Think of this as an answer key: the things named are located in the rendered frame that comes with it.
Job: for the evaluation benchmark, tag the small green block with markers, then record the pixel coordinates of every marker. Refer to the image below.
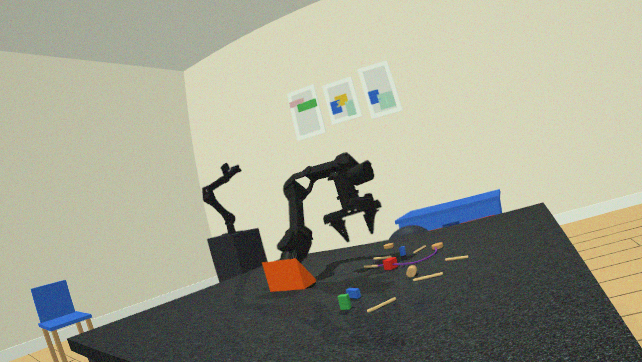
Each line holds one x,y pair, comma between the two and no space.
344,301

